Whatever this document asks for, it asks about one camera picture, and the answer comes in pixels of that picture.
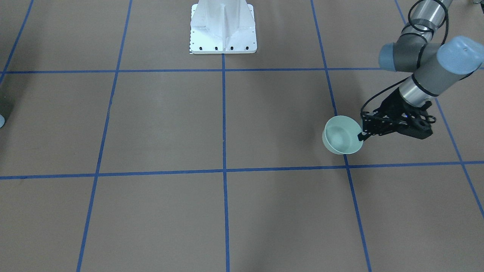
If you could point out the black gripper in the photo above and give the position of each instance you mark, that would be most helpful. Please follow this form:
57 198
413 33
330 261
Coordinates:
392 105

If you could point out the mint green bowl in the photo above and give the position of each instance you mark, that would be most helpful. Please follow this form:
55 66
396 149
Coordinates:
340 135

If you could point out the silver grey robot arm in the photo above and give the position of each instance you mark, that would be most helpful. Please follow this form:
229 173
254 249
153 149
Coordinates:
433 68

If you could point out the white central mounting pedestal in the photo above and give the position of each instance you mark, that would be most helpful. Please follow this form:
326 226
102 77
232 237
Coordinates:
222 27

